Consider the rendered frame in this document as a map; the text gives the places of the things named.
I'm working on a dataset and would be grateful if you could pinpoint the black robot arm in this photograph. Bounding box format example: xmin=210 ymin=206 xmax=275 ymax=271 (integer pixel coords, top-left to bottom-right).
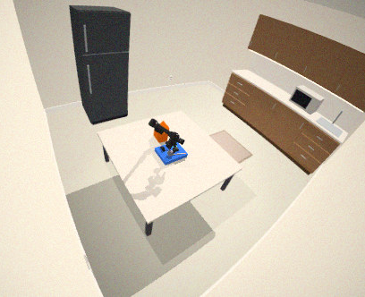
xmin=149 ymin=118 xmax=185 ymax=147

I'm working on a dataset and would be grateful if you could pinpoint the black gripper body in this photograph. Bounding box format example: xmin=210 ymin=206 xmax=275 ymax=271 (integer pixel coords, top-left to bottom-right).
xmin=171 ymin=140 xmax=179 ymax=152

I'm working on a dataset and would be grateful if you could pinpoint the blue flat panel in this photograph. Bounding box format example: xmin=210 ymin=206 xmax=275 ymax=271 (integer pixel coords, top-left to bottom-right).
xmin=155 ymin=142 xmax=188 ymax=165

